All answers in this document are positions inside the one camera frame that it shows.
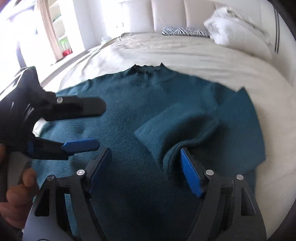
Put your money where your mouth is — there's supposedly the zebra print pillow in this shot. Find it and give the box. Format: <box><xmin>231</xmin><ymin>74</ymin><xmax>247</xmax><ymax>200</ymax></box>
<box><xmin>162</xmin><ymin>28</ymin><xmax>210</xmax><ymax>38</ymax></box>

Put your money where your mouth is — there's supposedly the white wardrobe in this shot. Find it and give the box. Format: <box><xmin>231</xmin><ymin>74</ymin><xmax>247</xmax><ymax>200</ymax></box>
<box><xmin>259</xmin><ymin>1</ymin><xmax>295</xmax><ymax>87</ymax></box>

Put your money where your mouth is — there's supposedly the dark teal knit sweater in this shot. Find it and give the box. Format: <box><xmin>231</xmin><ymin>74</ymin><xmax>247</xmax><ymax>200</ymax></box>
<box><xmin>32</xmin><ymin>65</ymin><xmax>265</xmax><ymax>240</ymax></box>

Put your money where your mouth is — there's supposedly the beige padded headboard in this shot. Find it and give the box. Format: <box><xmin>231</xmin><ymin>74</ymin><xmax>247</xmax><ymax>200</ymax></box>
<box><xmin>119</xmin><ymin>0</ymin><xmax>215</xmax><ymax>33</ymax></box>

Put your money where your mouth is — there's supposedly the white crumpled duvet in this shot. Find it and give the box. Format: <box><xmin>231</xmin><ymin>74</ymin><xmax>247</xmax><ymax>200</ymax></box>
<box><xmin>204</xmin><ymin>6</ymin><xmax>273</xmax><ymax>62</ymax></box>

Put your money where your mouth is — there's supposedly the person left hand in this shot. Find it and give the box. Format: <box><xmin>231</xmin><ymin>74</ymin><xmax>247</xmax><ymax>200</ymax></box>
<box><xmin>0</xmin><ymin>143</ymin><xmax>39</xmax><ymax>230</ymax></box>

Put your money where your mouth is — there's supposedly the red box on sill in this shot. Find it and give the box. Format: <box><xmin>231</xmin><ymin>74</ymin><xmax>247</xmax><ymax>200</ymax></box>
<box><xmin>62</xmin><ymin>48</ymin><xmax>73</xmax><ymax>57</ymax></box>

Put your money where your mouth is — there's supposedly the beige bed sheet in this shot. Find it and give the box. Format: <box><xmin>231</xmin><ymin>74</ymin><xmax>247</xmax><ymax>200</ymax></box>
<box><xmin>45</xmin><ymin>33</ymin><xmax>295</xmax><ymax>237</ymax></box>

